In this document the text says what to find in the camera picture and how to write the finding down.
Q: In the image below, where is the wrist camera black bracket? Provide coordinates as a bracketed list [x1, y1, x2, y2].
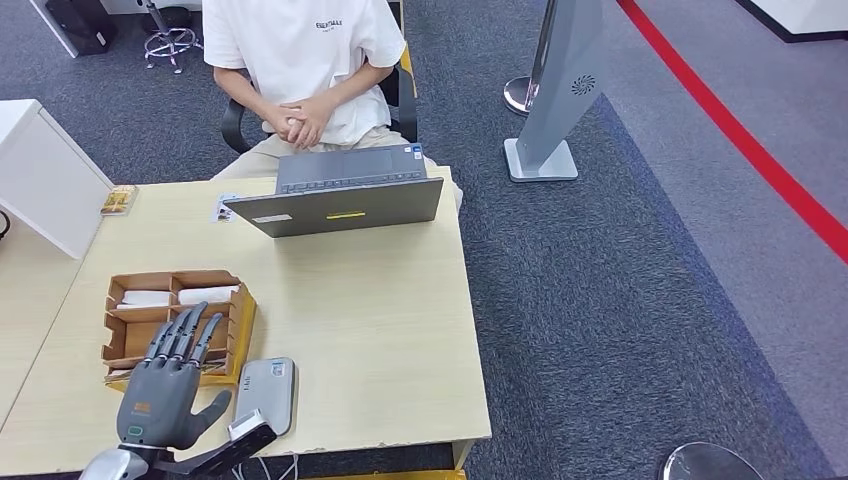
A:
[155, 409, 279, 477]

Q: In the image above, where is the wooden card organizer box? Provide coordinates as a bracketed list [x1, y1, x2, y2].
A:
[100, 268, 258, 395]

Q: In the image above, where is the yellow frame piece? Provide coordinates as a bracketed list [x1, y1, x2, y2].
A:
[396, 42, 419, 99]

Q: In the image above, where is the chrome stool base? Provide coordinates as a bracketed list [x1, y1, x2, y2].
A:
[140, 0, 205, 75]

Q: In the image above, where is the white card stack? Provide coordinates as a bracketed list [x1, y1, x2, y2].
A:
[176, 284, 240, 307]
[115, 290, 172, 311]

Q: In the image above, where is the white platform black base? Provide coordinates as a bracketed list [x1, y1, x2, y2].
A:
[731, 0, 848, 44]

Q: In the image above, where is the chrome stanchion post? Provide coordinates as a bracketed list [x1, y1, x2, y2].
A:
[502, 0, 558, 118]

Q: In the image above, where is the grey kiosk stand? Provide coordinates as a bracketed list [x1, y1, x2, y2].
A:
[503, 0, 607, 183]

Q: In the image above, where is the person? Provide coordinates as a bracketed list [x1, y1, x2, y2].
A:
[201, 0, 465, 213]

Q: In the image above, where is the person's right hand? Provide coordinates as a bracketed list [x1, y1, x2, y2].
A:
[263, 102, 309, 142]

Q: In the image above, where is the grey laptop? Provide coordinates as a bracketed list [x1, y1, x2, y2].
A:
[223, 142, 445, 239]

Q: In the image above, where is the chrome stanchion base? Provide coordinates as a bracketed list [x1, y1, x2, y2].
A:
[662, 441, 766, 480]

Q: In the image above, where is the black office chair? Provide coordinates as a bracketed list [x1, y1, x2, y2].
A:
[220, 39, 420, 156]

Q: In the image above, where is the black bag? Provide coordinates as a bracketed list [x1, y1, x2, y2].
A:
[44, 0, 119, 58]

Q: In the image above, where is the white cabinet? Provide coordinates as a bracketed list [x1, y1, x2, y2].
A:
[0, 99, 115, 260]

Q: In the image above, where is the red barrier belt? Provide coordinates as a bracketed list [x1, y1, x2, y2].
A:
[615, 0, 848, 266]

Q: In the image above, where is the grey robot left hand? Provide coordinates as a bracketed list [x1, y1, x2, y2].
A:
[116, 301, 234, 452]

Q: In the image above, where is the person's left hand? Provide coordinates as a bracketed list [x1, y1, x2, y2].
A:
[286, 97, 338, 152]

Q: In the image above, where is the white panel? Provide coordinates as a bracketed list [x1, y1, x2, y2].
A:
[26, 0, 80, 61]

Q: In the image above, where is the white ID card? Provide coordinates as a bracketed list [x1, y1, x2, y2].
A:
[209, 193, 239, 225]

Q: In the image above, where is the grey card reader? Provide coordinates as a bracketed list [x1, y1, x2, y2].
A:
[235, 356, 297, 439]

